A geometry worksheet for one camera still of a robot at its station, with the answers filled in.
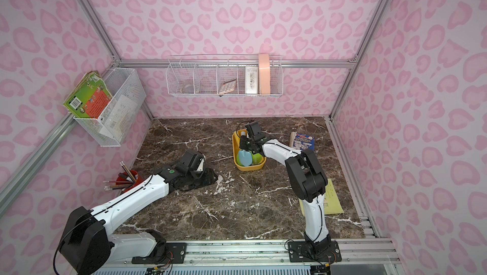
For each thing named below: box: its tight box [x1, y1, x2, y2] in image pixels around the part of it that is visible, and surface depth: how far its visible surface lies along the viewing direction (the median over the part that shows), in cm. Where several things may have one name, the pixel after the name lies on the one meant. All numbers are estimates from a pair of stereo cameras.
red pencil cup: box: [115, 169, 146, 194], surface depth 85 cm
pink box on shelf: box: [258, 53, 271, 95], surface depth 84 cm
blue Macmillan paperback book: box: [292, 133, 316, 151], surface depth 108 cm
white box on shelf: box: [244, 65, 259, 95], surface depth 95 cm
